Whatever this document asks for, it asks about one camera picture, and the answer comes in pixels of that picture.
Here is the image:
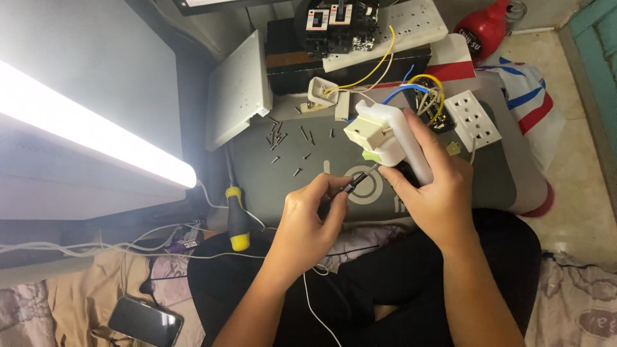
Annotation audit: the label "person's right hand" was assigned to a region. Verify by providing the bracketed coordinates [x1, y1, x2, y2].
[377, 107, 475, 252]

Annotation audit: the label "person's left hand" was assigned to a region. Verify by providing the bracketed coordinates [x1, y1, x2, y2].
[275, 173, 354, 283]

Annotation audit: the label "white plastic electrical box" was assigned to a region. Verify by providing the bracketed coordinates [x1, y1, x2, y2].
[343, 99, 434, 188]

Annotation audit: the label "small black screwdriver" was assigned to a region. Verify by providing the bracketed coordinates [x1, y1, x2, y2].
[318, 164, 380, 218]

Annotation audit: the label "grey lap desk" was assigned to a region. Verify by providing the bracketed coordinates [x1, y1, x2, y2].
[227, 77, 555, 227]

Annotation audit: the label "white multi outlet socket plate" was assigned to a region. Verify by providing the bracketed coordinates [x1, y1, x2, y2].
[443, 90, 503, 153]

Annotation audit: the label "scattered pile of metal screws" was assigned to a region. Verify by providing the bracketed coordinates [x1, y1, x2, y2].
[264, 116, 335, 178]

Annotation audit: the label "person's black trousers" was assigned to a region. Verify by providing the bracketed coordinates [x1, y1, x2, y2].
[187, 208, 542, 347]

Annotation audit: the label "small purple box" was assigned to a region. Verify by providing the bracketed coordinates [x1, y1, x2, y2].
[164, 225, 205, 255]

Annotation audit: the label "small white rectangular block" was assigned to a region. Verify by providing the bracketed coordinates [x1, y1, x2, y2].
[335, 92, 352, 122]

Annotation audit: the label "white red blue plastic bag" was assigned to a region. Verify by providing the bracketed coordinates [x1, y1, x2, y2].
[475, 56, 566, 169]

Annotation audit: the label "small white socket part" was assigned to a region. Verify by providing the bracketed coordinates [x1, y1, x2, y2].
[308, 76, 340, 108]

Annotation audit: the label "white square cover plate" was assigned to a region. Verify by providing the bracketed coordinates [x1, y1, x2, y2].
[205, 30, 273, 152]

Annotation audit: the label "black wooden box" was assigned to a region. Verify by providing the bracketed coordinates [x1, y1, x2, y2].
[265, 17, 433, 96]

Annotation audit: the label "white perforated mounting board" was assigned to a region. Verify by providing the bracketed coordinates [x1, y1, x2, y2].
[322, 0, 449, 73]

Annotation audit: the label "red plastic bottle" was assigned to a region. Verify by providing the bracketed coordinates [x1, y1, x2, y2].
[454, 0, 512, 62]

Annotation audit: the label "black smartphone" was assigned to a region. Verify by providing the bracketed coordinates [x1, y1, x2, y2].
[107, 296, 185, 347]

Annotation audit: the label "patterned pink blanket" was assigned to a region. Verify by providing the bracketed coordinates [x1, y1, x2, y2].
[0, 225, 617, 347]

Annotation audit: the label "black circuit breaker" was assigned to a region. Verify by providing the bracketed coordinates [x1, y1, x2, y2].
[304, 6, 331, 58]
[328, 0, 380, 55]

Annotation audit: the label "fluorescent tube lamp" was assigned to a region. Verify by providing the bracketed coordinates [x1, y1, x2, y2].
[0, 58, 198, 190]

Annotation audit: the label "yellow black handled screwdriver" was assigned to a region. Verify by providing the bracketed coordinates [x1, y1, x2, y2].
[225, 145, 251, 252]

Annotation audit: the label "black socket base with wires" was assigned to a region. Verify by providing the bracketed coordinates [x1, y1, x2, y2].
[403, 85, 456, 135]

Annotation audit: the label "cream switch module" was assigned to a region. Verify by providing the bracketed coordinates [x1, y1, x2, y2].
[343, 113, 390, 152]

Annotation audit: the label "blue electrical wire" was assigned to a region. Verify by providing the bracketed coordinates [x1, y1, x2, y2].
[345, 64, 431, 123]

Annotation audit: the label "yellow electrical wire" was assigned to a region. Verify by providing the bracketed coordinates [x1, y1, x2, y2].
[323, 25, 446, 127]

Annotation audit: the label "white cable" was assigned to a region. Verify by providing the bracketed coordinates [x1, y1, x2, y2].
[0, 179, 344, 347]

